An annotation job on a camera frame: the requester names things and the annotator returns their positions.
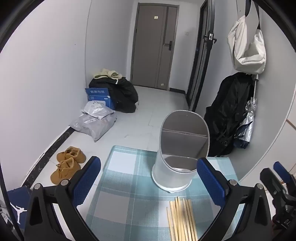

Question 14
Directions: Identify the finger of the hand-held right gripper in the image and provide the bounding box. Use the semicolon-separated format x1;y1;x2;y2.
260;168;289;204
273;161;296;186

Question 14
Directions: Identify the black framed glass door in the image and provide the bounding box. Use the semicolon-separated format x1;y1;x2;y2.
186;0;218;112

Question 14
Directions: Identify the grey entrance door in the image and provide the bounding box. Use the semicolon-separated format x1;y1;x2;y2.
130;2;179;91

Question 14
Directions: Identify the large grey mail bag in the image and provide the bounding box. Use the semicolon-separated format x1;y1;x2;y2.
69;112;117;142

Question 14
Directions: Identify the silver folded umbrella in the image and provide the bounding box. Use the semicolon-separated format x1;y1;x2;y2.
233;74;258;149

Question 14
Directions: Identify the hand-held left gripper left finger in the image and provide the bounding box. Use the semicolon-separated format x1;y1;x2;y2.
24;156;102;241

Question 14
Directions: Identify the small grey mail bag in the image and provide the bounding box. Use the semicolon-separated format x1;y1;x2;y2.
81;101;115;120

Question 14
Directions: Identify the blue shoe box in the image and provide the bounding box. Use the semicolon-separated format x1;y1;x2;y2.
6;185;33;229

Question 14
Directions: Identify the black hanging coat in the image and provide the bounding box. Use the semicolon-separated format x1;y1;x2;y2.
203;72;256;157

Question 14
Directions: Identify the white hanging bag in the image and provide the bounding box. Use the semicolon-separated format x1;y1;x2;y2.
227;15;267;75

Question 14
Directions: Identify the pile of wooden chopsticks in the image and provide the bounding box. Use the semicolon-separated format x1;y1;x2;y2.
166;197;199;241

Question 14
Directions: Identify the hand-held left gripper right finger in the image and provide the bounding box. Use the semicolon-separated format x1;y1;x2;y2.
196;158;274;241

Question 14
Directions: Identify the teal checkered tablecloth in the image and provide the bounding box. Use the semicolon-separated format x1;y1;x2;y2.
86;145;243;241

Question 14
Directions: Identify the brown shoe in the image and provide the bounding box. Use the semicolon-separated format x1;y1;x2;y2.
57;146;86;164
50;158;81;185

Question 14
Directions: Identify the blue cardboard box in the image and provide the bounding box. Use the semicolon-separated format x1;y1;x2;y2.
85;87;115;110

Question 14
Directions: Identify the white utensil holder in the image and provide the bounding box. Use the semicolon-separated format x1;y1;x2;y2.
151;110;210;194

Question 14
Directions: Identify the black bag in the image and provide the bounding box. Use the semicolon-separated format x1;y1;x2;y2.
89;76;139;113

